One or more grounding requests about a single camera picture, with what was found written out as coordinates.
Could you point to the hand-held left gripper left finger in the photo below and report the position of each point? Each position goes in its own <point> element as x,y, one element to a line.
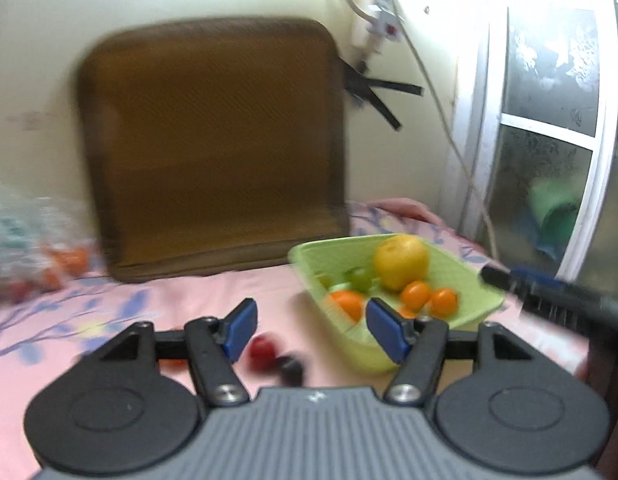
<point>240,329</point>

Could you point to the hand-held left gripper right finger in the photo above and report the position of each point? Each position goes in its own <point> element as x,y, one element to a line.
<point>386,331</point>

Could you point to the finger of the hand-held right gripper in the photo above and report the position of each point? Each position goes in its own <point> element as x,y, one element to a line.
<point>559,297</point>

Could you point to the small red fruit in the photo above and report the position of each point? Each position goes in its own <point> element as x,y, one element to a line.
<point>263,352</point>

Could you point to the small dark purple plum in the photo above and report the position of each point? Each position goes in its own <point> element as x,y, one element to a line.
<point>292,370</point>

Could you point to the light green plastic tray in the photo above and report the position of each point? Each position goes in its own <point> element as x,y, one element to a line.
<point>454,272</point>

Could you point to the small orange kumquat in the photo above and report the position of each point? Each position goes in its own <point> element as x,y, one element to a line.
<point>415,295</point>
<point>443,301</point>

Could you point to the orange tangerine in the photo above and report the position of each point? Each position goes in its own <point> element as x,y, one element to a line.
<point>348,304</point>

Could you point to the small green fruit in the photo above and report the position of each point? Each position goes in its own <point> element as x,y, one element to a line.
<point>358,278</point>

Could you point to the large yellow citrus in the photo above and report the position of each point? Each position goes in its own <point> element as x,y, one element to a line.
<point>401,261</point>

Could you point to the green plastic container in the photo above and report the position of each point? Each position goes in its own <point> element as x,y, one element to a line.
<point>554,210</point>

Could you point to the pink floral bedsheet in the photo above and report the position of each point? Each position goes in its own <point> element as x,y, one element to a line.
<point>139,305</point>

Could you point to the brown woven seat cushion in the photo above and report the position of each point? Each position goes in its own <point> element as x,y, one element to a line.
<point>214,150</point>

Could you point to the white framed frosted window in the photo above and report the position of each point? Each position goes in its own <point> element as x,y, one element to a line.
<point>549,85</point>

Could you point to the clear plastic bag of fruit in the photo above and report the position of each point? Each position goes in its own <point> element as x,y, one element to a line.
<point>34,245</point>

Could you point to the black tape strips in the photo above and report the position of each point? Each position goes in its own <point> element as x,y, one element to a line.
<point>374,91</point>

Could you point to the white power strip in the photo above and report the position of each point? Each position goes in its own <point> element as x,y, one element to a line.
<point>376,15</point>

